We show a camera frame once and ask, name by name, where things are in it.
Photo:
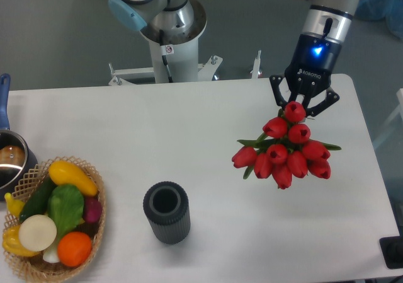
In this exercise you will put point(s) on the blue handled saucepan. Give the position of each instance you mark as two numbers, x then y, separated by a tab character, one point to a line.
16	157

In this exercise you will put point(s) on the orange fruit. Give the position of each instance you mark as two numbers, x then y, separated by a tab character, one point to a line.
74	248

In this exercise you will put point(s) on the blue plastic bag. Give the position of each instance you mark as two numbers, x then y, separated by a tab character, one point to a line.
388	10

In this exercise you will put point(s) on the black device at table edge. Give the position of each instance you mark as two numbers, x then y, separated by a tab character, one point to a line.
392	251

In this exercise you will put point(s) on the dark grey ribbed vase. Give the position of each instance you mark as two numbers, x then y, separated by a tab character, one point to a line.
166	207

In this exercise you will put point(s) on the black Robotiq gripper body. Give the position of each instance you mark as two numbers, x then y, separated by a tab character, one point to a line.
309	73

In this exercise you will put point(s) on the dark green cucumber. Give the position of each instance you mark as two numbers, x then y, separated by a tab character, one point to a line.
38	201

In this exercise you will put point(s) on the woven wicker basket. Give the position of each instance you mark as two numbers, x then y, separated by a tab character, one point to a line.
34	269

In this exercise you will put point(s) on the green lettuce leaf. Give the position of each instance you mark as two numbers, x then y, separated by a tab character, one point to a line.
65	208

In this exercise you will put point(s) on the yellow bell pepper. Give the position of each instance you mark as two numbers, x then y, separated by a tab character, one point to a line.
11	243

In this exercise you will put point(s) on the red tulip bouquet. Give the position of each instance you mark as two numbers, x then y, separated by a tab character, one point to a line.
285	150

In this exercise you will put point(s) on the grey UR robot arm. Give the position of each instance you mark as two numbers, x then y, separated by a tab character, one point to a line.
328	19

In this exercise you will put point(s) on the white green scallion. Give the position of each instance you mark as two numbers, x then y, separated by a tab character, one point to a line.
50	255

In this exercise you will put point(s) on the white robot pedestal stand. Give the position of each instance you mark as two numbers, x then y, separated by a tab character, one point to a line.
173	38

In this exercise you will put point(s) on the yellow squash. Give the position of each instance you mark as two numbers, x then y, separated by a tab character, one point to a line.
63	172

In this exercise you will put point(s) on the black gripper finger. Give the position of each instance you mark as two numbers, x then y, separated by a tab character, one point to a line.
275	81
331	97

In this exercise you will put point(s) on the purple red onion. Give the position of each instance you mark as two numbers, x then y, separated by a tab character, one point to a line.
92	210

